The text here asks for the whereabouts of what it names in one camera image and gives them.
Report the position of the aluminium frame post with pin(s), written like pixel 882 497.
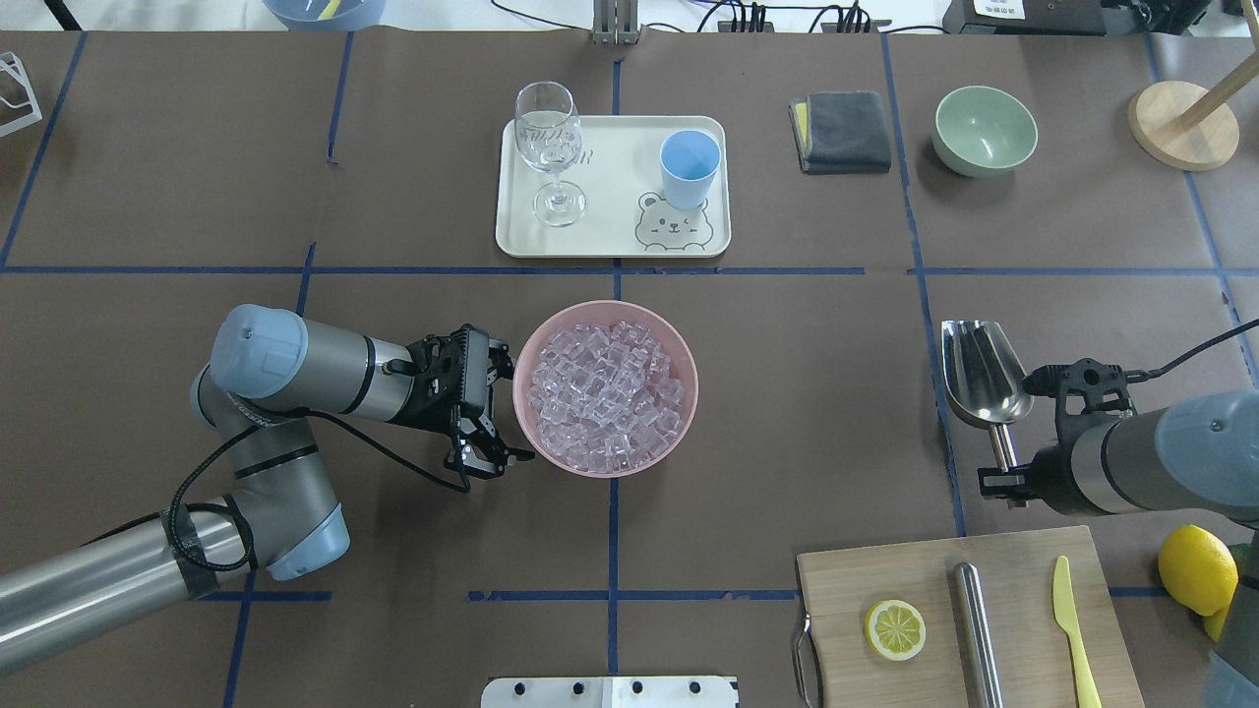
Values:
pixel 615 22

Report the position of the yellow plastic fork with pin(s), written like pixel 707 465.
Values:
pixel 329 11

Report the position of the dark grey folded cloth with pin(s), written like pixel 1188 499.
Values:
pixel 841 133

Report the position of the lemon half slice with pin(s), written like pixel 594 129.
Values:
pixel 895 630

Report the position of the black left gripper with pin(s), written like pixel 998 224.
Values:
pixel 440 410

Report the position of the cream bear tray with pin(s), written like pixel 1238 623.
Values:
pixel 626 214

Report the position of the white wire cup rack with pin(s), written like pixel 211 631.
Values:
pixel 19 106

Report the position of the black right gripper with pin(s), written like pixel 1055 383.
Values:
pixel 1050 470

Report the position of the pink bowl of ice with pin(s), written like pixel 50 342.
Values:
pixel 605 388

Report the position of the metal ice scoop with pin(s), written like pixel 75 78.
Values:
pixel 983 377

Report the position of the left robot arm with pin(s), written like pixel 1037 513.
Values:
pixel 269 373

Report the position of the wooden cup stand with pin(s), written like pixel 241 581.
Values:
pixel 1180 119

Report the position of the steel cylinder rod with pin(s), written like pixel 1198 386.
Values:
pixel 978 645

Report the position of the green ceramic bowl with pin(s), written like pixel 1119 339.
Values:
pixel 982 132

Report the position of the clear wine glass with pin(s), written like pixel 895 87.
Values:
pixel 548 138

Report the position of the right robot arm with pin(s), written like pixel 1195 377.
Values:
pixel 1198 454

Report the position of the whole yellow lemon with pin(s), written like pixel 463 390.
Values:
pixel 1197 570

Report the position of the yellow plastic knife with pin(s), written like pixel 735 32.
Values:
pixel 1065 616

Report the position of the blue bowl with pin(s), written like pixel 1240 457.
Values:
pixel 301 15

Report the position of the light blue plastic cup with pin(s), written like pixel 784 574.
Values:
pixel 689 162

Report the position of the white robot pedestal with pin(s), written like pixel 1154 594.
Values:
pixel 631 691

